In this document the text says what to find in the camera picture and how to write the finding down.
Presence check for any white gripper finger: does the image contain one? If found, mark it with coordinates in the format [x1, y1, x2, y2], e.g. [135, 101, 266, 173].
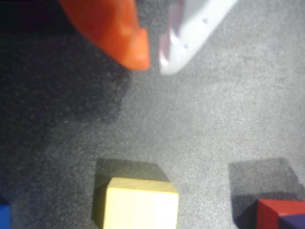
[158, 0, 239, 76]

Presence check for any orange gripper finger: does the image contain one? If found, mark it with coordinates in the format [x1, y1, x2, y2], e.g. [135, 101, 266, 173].
[58, 0, 151, 71]

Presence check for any purple wooden cube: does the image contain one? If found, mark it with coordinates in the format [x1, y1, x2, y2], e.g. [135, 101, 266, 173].
[278, 213, 305, 229]

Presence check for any yellow wooden cube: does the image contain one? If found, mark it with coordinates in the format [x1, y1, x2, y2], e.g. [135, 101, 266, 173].
[92, 177, 180, 229]

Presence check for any red wooden cube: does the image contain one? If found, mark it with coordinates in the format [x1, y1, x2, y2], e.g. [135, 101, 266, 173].
[234, 199, 305, 229]

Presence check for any blue wooden cube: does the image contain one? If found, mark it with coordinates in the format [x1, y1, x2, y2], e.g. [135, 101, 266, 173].
[0, 204, 12, 229]

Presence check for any black felt mat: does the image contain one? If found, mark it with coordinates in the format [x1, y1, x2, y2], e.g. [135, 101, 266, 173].
[0, 0, 305, 229]

